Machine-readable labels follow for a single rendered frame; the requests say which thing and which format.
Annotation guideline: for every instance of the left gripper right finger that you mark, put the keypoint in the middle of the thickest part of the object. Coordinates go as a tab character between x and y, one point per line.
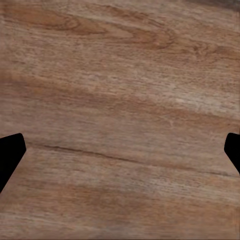
232	149

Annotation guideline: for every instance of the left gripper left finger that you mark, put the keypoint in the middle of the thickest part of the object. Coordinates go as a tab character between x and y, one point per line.
12	149

